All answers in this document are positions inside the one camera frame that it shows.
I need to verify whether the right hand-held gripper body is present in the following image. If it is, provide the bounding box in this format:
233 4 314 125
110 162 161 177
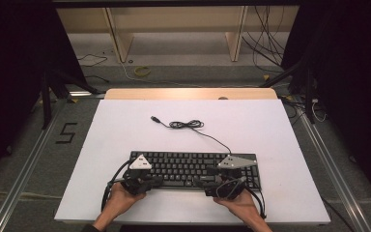
204 155 258 200

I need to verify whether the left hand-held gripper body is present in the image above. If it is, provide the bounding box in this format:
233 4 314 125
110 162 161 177
122 154 153 196

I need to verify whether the black computer keyboard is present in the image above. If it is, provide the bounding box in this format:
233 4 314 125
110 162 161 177
128 150 262 191

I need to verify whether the person's left hand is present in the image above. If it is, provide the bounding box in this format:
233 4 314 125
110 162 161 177
102 183 148 224

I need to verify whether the person's right hand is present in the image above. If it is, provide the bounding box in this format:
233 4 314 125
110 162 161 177
213 191 259 223

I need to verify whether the white foam board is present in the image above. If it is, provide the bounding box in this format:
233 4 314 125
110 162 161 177
53 99 331 225

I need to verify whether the person's dark clothing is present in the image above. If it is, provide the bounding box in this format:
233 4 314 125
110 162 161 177
80 223 251 232

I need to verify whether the light wooden table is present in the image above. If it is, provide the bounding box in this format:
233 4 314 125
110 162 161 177
104 87 278 101

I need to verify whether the short silver metal bar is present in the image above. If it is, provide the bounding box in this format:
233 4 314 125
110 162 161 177
69 91 106 99

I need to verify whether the yellow tape roll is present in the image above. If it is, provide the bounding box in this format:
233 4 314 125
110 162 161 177
133 66 152 77

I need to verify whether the black metal stand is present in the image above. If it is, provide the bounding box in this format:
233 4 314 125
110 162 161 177
259 57 319 126
40 68 101 131

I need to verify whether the dark curtain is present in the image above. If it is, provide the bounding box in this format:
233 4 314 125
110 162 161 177
282 0 371 206
0 0 89 189

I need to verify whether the light wooden shelf unit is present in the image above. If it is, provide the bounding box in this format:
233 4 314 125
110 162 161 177
56 6 300 64

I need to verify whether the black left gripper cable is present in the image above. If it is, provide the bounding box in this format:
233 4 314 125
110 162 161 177
100 159 133 213

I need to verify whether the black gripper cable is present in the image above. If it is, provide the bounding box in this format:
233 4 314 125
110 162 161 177
100 159 133 213
215 176 268 220

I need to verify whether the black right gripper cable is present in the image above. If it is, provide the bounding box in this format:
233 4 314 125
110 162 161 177
215 176 268 220

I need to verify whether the black keyboard cable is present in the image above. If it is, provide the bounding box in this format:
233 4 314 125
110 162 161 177
150 115 233 155

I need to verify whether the white floor cable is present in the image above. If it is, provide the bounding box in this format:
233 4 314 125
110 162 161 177
118 60 267 89

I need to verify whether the thin black floor cable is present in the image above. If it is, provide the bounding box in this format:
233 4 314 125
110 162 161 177
76 53 109 68
84 74 111 84

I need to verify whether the long metal floor rail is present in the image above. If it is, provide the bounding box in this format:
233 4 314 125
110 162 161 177
294 100 371 232
0 98 66 232

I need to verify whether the bundle of black floor cables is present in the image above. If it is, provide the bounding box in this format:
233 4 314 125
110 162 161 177
241 5 292 74

